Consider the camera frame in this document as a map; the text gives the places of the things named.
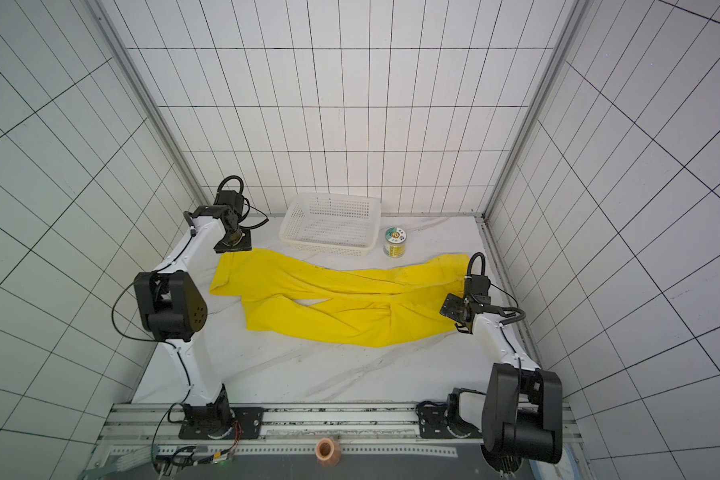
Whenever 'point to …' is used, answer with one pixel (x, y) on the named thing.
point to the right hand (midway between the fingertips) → (464, 308)
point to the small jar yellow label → (394, 246)
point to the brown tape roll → (328, 452)
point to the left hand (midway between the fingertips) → (236, 251)
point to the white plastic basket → (333, 224)
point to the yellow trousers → (356, 308)
